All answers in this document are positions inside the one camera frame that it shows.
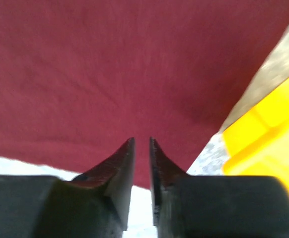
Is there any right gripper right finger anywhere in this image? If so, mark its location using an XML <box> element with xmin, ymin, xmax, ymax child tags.
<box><xmin>149</xmin><ymin>138</ymin><xmax>289</xmax><ymax>238</ymax></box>

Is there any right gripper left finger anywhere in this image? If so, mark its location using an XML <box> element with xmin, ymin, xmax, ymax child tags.
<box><xmin>0</xmin><ymin>138</ymin><xmax>135</xmax><ymax>238</ymax></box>

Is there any dark red t-shirt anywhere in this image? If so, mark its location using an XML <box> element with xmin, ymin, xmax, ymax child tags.
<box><xmin>0</xmin><ymin>0</ymin><xmax>289</xmax><ymax>187</ymax></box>

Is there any yellow plastic tray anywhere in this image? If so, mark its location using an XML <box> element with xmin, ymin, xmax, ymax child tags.
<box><xmin>222</xmin><ymin>78</ymin><xmax>289</xmax><ymax>191</ymax></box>

